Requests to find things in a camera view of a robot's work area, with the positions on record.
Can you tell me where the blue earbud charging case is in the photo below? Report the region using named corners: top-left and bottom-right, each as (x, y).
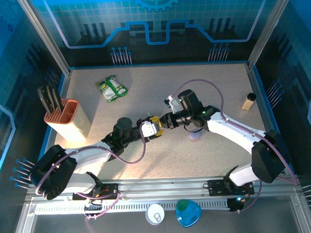
top-left (188, 130), bottom-right (203, 142)

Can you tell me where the green snack bag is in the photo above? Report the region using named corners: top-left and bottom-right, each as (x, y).
top-left (94, 75), bottom-right (129, 104)

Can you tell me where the orange beige knife block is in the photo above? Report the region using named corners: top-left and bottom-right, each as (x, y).
top-left (43, 97), bottom-right (92, 141)

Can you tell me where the black capped spice bottle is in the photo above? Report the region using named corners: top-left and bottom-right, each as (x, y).
top-left (241, 92), bottom-right (257, 111)

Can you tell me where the white pull-tab can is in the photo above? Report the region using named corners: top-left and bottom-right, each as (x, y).
top-left (144, 202), bottom-right (166, 226)

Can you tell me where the blue triangular plastic container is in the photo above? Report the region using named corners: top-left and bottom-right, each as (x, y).
top-left (175, 198), bottom-right (203, 228)

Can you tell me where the black controller box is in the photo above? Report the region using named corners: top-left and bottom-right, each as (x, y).
top-left (227, 196), bottom-right (248, 212)

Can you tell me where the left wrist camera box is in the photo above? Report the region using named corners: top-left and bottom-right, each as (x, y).
top-left (141, 121), bottom-right (157, 138)

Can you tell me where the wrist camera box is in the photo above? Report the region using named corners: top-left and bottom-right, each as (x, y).
top-left (164, 94), bottom-right (183, 114)
top-left (141, 121), bottom-right (157, 138)

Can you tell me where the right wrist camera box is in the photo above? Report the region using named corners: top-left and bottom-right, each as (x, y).
top-left (164, 94), bottom-right (183, 114)

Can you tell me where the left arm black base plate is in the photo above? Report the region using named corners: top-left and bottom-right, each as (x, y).
top-left (71, 183), bottom-right (121, 202)

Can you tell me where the black handled knife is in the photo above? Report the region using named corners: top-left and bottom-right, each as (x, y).
top-left (36, 87), bottom-right (54, 114)
top-left (51, 87), bottom-right (64, 112)
top-left (44, 86), bottom-right (59, 111)

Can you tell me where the white slotted cable duct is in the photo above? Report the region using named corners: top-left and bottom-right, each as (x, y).
top-left (34, 198), bottom-right (231, 216)

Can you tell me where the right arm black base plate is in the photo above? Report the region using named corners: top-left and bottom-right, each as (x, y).
top-left (207, 178), bottom-right (255, 197)

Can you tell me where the aluminium frame post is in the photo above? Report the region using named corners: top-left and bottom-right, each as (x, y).
top-left (245, 0), bottom-right (299, 69)
top-left (15, 0), bottom-right (73, 77)

